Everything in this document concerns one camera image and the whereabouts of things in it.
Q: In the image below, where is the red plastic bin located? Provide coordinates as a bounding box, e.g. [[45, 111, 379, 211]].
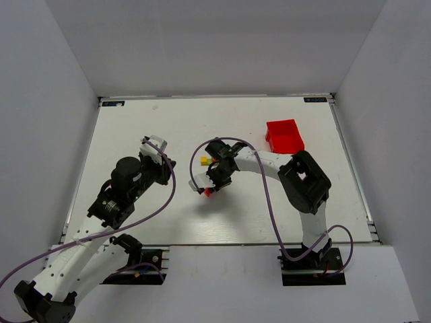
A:
[[265, 119, 305, 154]]

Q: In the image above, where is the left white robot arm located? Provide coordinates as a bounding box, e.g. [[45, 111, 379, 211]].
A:
[[14, 142, 176, 322]]

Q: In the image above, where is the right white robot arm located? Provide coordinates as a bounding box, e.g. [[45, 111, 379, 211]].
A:
[[195, 139, 332, 266]]

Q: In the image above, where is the left blue corner label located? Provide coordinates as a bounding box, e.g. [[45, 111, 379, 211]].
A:
[[102, 101, 125, 107]]

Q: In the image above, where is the blue corner label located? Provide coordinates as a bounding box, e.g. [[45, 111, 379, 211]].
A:
[[304, 97, 327, 103], [102, 101, 125, 107]]

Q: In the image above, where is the right blue corner label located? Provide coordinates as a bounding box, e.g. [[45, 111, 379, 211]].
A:
[[304, 97, 327, 103]]

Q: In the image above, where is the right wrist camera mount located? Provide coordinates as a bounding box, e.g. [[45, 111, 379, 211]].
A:
[[189, 173, 216, 194]]

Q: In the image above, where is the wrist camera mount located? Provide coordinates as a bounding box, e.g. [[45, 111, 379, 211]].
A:
[[139, 135, 168, 165], [189, 173, 216, 194]]

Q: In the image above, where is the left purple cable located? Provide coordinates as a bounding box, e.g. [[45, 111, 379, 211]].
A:
[[0, 136, 177, 319]]

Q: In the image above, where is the purple cable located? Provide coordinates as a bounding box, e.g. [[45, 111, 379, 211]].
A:
[[189, 136, 354, 277], [0, 136, 177, 319]]

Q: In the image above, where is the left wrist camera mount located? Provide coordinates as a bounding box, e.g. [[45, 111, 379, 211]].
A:
[[139, 135, 168, 165]]

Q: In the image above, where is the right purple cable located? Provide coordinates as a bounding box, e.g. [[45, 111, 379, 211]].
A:
[[189, 136, 354, 277]]

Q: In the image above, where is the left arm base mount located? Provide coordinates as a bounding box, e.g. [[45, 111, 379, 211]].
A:
[[102, 236, 170, 285]]

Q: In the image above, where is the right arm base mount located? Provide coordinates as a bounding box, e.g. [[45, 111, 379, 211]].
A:
[[277, 248, 346, 287]]

